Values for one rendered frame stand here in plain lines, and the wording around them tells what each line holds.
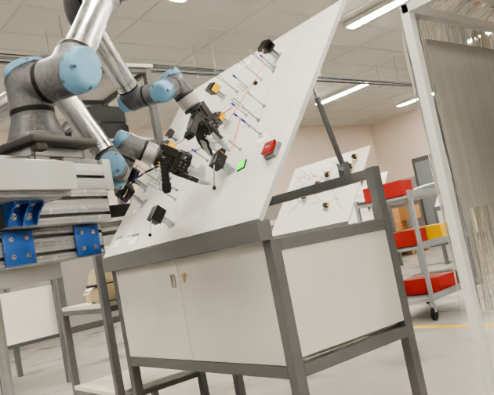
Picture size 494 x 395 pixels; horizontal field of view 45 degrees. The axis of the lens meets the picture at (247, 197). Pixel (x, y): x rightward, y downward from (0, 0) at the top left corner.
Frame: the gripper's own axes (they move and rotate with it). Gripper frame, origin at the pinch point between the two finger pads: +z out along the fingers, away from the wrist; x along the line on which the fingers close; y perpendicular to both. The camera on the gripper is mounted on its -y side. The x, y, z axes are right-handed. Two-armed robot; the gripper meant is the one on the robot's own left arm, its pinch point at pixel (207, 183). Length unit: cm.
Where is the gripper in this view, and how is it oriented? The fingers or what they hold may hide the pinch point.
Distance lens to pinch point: 209.3
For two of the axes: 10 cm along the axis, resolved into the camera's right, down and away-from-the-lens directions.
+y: 4.1, -9.0, -1.6
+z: 9.1, 3.9, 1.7
